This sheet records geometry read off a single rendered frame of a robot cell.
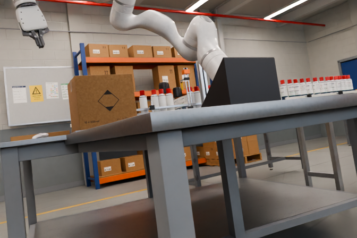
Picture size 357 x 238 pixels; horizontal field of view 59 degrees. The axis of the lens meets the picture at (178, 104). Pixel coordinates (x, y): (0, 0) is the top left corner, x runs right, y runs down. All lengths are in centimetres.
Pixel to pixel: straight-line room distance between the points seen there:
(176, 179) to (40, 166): 565
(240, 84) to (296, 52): 927
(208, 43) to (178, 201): 94
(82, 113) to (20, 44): 498
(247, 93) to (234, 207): 68
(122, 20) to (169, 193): 109
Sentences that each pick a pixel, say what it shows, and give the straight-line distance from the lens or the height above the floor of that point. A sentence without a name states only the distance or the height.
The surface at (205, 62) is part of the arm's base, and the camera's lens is 143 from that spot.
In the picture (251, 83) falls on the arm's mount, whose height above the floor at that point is 93.
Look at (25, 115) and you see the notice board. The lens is 615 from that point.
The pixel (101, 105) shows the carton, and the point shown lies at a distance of 165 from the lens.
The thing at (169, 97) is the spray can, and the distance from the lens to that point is 220.
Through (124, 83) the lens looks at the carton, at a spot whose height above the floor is 107.
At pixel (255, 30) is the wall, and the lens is 941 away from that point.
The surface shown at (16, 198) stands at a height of 61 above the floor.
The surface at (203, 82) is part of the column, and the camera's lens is 216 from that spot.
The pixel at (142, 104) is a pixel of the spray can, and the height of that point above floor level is 99.
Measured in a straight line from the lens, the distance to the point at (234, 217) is 172.
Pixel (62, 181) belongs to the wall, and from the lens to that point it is 635.
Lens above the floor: 79
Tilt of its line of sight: 5 degrees up
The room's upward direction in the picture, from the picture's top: 8 degrees counter-clockwise
